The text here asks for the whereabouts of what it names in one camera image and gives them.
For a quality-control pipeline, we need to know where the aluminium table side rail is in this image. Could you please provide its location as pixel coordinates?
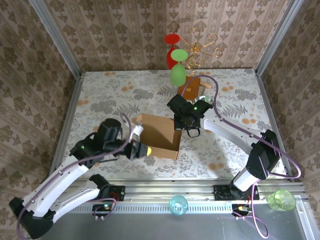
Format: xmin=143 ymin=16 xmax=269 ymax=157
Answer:
xmin=253 ymin=68 xmax=296 ymax=181
xmin=48 ymin=72 xmax=85 ymax=180

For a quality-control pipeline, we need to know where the left small black controller board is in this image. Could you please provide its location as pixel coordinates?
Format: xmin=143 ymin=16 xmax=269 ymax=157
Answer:
xmin=92 ymin=202 xmax=116 ymax=218

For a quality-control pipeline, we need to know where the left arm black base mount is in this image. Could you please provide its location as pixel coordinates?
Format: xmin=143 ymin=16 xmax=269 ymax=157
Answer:
xmin=106 ymin=185 xmax=126 ymax=202

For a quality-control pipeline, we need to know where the brown cardboard box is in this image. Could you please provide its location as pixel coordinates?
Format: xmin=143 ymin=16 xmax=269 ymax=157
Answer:
xmin=138 ymin=113 xmax=183 ymax=161

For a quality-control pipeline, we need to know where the green transparent plastic cup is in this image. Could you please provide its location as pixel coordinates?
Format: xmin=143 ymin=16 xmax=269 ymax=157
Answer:
xmin=267 ymin=189 xmax=297 ymax=212

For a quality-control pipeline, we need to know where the grey metal sheet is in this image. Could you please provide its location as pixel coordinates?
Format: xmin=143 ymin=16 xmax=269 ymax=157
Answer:
xmin=23 ymin=202 xmax=320 ymax=240

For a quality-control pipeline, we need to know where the green plastic wine glass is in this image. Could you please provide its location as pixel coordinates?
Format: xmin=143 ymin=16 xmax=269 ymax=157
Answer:
xmin=169 ymin=48 xmax=188 ymax=87

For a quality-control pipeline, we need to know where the right small black controller board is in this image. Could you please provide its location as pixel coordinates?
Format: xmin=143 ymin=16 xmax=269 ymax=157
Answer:
xmin=231 ymin=203 xmax=251 ymax=218

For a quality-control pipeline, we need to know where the aluminium mounting rail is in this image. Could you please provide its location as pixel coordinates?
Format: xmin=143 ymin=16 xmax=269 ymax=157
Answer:
xmin=34 ymin=178 xmax=307 ymax=202

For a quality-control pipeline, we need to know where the grey slotted cable duct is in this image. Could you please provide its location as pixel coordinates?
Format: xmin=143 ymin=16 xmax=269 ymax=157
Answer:
xmin=53 ymin=201 xmax=305 ymax=213

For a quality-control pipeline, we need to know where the floral tablecloth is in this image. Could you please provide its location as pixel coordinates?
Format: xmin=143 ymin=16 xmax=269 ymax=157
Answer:
xmin=51 ymin=68 xmax=288 ymax=180

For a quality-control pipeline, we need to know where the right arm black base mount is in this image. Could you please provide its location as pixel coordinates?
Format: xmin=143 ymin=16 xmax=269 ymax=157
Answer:
xmin=213 ymin=184 xmax=260 ymax=201

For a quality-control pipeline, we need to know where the green leaf patterned bowl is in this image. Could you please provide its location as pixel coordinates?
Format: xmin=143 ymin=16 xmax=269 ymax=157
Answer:
xmin=193 ymin=95 xmax=214 ymax=106

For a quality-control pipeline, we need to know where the brown wooden box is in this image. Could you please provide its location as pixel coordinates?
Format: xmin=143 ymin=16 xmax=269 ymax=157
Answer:
xmin=176 ymin=76 xmax=202 ymax=102

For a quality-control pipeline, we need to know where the red plastic wine glass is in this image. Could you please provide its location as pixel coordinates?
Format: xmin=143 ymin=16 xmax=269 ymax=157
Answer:
xmin=164 ymin=33 xmax=181 ymax=70

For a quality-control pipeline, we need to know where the aluminium frame post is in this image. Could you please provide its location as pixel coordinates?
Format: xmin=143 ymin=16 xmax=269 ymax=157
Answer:
xmin=254 ymin=0 xmax=305 ymax=76
xmin=28 ymin=0 xmax=83 ymax=79

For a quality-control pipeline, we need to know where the small black controller board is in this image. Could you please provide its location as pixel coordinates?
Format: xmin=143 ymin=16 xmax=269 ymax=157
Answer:
xmin=92 ymin=202 xmax=116 ymax=218
xmin=231 ymin=203 xmax=251 ymax=218

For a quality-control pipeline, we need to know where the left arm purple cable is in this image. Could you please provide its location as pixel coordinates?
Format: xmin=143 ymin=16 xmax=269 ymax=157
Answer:
xmin=16 ymin=112 xmax=133 ymax=238

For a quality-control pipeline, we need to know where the blue transparent plastic cup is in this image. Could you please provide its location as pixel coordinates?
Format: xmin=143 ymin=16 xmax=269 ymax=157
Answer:
xmin=168 ymin=194 xmax=189 ymax=216

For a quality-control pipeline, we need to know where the gold wire glass rack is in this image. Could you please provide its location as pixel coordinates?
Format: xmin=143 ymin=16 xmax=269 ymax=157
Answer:
xmin=181 ymin=27 xmax=223 ymax=77

